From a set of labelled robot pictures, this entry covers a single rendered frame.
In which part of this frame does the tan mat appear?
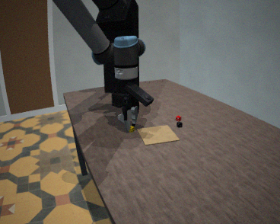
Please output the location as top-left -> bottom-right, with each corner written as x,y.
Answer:
137,125 -> 180,146

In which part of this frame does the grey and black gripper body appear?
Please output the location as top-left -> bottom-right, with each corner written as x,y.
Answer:
112,78 -> 138,109

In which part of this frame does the yellow die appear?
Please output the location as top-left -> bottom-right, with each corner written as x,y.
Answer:
129,126 -> 135,133

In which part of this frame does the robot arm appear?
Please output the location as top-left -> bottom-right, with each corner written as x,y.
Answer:
53,0 -> 154,107

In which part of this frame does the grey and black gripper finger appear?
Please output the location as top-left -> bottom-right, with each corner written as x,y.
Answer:
129,101 -> 139,127
118,101 -> 131,133

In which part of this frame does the black die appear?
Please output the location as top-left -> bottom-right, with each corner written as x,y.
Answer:
177,122 -> 183,128

